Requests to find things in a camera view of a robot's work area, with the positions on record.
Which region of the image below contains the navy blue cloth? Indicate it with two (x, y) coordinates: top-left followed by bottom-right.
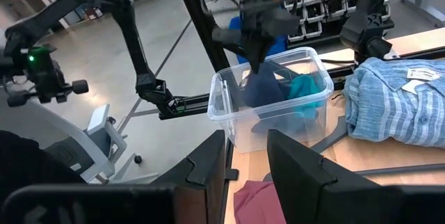
(243, 60), (296, 113)

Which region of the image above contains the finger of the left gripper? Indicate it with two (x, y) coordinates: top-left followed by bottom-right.
(242, 42), (261, 74)
(257, 38), (276, 74)

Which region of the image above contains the teal blue cloth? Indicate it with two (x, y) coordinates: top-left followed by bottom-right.
(252, 111), (319, 136)

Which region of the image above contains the blue chair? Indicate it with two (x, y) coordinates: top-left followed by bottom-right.
(227, 15), (291, 65)

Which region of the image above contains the grey furniture foot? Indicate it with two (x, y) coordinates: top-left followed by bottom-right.
(398, 0), (445, 29)

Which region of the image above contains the clear plastic container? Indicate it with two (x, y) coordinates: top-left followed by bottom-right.
(207, 46), (334, 154)

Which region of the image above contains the white parts bin rack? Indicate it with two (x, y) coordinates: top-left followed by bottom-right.
(276, 0), (396, 42)

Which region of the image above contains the blue striped shirt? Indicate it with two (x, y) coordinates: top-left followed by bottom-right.
(342, 56), (445, 148)

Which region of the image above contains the maroon cloth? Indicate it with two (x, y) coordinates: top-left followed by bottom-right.
(232, 180), (288, 224)

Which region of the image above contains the short grey flat bar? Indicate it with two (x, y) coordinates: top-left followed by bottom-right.
(309, 115), (349, 154)

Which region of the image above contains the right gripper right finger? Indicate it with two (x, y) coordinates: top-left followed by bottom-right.
(266, 129), (387, 224)

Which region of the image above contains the small bright teal cloth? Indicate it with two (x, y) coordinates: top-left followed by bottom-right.
(286, 74), (326, 120)

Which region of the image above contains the long grey metal bar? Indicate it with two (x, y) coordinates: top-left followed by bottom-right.
(354, 162), (445, 178)

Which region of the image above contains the grey office chair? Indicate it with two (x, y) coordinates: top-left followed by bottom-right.
(44, 104), (161, 185)

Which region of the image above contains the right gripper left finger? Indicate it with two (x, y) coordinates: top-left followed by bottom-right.
(151, 129), (229, 224)

